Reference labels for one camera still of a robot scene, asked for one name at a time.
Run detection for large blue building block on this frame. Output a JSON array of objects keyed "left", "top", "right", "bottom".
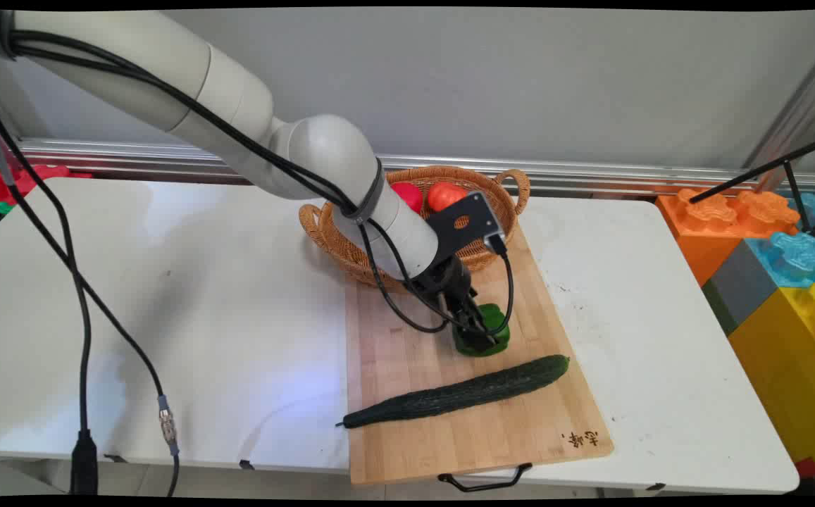
[{"left": 744, "top": 192, "right": 815, "bottom": 290}]

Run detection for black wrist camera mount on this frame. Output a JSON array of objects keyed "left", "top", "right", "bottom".
[{"left": 424, "top": 191, "right": 507, "bottom": 258}]

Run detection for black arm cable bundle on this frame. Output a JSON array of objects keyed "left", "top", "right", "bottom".
[{"left": 10, "top": 34, "right": 450, "bottom": 334}]

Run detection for orange-red toy tomato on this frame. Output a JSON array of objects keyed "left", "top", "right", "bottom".
[{"left": 426, "top": 181, "right": 469, "bottom": 213}]

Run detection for black cable with silver connector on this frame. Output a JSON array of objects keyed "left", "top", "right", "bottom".
[{"left": 0, "top": 151, "right": 181, "bottom": 496}]

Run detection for dark green toy cucumber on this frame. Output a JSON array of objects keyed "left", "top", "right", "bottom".
[{"left": 335, "top": 354, "right": 571, "bottom": 430}]

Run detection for black cutting board handle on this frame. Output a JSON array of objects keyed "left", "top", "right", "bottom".
[{"left": 437, "top": 463, "right": 534, "bottom": 492}]

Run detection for bamboo cutting board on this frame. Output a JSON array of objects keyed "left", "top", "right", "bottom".
[{"left": 344, "top": 220, "right": 615, "bottom": 486}]

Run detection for thick black cable with plug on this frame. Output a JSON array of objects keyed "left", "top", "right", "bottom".
[{"left": 0, "top": 74, "right": 100, "bottom": 495}]

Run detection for aluminum frame post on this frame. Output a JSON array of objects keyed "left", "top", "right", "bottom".
[{"left": 741, "top": 32, "right": 815, "bottom": 191}]

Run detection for green toy bell pepper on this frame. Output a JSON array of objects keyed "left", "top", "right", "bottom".
[{"left": 452, "top": 303, "right": 512, "bottom": 358}]

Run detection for red toy apple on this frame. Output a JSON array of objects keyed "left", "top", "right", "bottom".
[{"left": 390, "top": 182, "right": 425, "bottom": 215}]

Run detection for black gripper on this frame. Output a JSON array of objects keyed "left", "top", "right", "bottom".
[{"left": 413, "top": 255, "right": 501, "bottom": 347}]

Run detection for woven wicker basket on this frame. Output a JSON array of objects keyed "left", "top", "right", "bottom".
[{"left": 299, "top": 165, "right": 531, "bottom": 290}]

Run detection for black tripod rods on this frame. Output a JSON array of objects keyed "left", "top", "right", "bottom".
[{"left": 688, "top": 132, "right": 815, "bottom": 244}]

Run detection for large orange building block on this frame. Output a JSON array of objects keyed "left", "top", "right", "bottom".
[{"left": 655, "top": 187, "right": 801, "bottom": 287}]

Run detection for large yellow building block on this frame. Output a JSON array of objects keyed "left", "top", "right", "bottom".
[{"left": 728, "top": 282, "right": 815, "bottom": 492}]

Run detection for black camera USB cable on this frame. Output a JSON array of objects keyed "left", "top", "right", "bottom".
[{"left": 481, "top": 234, "right": 516, "bottom": 336}]

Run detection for aluminum frame rail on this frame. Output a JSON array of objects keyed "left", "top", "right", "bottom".
[{"left": 0, "top": 137, "right": 815, "bottom": 196}]

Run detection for large gray building block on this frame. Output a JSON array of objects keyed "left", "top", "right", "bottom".
[{"left": 701, "top": 239, "right": 782, "bottom": 337}]

